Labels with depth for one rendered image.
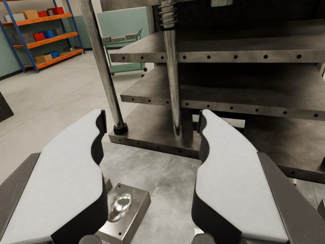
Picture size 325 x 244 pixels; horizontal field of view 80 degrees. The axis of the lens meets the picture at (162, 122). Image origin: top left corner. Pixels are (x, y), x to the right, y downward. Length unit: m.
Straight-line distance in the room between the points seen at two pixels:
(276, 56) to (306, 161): 0.52
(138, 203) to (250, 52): 0.75
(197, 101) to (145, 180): 0.48
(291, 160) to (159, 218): 0.68
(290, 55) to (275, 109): 0.24
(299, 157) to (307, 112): 0.24
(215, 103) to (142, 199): 0.57
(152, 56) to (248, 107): 0.53
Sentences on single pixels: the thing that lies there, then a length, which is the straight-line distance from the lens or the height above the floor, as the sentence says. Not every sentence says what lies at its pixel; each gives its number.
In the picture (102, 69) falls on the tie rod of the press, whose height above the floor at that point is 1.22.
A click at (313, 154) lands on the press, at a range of 1.22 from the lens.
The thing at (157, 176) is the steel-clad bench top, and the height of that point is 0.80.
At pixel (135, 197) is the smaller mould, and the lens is 0.83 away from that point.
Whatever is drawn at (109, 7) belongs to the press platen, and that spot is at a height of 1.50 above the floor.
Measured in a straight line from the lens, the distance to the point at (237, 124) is 1.07.
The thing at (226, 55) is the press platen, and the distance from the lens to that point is 0.94.
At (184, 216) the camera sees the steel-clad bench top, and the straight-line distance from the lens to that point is 0.84.
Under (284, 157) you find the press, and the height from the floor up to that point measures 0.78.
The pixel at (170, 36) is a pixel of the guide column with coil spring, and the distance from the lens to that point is 0.93.
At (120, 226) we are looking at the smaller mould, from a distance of 0.78.
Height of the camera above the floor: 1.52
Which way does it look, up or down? 32 degrees down
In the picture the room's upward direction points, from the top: 8 degrees counter-clockwise
